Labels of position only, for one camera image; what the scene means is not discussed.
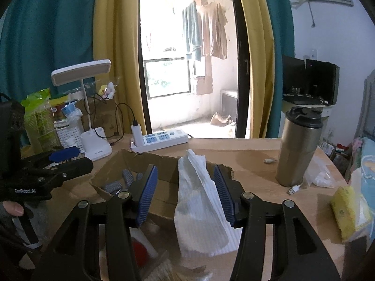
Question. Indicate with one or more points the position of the grey patterned sock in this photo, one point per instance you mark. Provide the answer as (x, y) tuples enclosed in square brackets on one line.
[(112, 186), (128, 177)]

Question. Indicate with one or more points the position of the white ribbed paper towel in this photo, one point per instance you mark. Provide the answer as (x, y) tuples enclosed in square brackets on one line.
[(199, 205)]

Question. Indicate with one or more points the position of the white charger plug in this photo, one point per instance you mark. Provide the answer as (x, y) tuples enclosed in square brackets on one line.
[(137, 133)]

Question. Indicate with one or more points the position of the person's left hand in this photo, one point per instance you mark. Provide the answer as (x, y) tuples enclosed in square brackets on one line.
[(13, 209)]

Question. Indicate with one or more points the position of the black monitor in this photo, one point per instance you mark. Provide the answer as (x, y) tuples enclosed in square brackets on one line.
[(322, 79)]

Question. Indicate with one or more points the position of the black flat panel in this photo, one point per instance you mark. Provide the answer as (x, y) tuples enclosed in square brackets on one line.
[(293, 73)]

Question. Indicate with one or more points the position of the black door frame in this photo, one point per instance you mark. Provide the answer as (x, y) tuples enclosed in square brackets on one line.
[(241, 64)]

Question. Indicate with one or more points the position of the white power strip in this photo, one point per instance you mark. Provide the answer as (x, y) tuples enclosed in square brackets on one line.
[(164, 140)]

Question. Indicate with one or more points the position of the red white round item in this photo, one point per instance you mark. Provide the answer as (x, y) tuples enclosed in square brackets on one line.
[(140, 248)]

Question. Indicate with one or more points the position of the beige bristle brush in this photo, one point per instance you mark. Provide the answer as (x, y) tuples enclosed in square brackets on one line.
[(158, 269)]

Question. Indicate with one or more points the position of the white perforated organizer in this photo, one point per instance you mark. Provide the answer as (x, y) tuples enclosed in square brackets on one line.
[(70, 136)]

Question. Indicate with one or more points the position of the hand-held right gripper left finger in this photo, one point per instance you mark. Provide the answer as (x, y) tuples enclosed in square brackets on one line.
[(146, 199)]

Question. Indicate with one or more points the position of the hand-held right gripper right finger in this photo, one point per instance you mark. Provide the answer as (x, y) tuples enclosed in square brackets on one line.
[(225, 199)]

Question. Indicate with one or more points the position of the clear plastic bag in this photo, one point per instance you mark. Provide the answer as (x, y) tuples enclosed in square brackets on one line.
[(319, 175)]

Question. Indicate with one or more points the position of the red yellow jar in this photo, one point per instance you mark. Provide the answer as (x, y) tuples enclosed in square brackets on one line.
[(58, 111)]

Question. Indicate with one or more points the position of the small plush toy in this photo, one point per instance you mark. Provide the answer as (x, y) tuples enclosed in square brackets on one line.
[(107, 90)]

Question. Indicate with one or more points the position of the yellow sponge in plastic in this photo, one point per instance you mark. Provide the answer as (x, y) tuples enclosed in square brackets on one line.
[(347, 210)]

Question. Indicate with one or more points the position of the hanging blue towel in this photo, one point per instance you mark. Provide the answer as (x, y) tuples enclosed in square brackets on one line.
[(192, 32)]

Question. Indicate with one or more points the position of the green snack bag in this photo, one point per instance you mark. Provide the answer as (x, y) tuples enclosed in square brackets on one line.
[(38, 123)]

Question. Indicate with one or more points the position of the hanging tan shirt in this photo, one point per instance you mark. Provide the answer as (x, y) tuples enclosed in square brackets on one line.
[(219, 35)]

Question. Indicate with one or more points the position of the brown paper bag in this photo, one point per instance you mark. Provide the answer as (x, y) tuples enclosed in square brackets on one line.
[(102, 120)]

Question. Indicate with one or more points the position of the stainless steel tumbler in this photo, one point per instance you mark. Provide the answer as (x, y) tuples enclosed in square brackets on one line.
[(296, 152)]

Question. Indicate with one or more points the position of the light blue printed blanket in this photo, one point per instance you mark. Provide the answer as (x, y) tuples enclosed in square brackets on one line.
[(366, 169)]

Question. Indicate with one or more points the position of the blue capped container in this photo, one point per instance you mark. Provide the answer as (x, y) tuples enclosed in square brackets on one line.
[(69, 108)]

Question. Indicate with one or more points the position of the white desk lamp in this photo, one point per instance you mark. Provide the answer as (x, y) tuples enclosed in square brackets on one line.
[(82, 73)]

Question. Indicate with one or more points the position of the yellow curtain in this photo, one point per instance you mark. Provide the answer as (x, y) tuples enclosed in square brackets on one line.
[(117, 35), (257, 49)]

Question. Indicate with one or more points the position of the dark chair back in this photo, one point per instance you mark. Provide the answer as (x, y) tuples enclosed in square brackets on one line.
[(356, 257)]

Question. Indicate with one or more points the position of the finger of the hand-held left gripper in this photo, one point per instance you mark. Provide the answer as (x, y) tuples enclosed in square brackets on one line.
[(63, 154), (73, 168)]

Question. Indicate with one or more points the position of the brown cardboard box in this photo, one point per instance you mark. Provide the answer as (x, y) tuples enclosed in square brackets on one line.
[(167, 169)]

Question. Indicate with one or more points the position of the teal curtain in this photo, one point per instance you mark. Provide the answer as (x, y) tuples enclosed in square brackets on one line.
[(282, 29), (44, 35)]

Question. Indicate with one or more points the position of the hanging light beige shirt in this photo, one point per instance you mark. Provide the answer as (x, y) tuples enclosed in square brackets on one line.
[(206, 29)]

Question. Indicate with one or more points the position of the white balcony appliance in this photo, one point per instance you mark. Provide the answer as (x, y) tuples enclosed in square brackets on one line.
[(230, 101)]

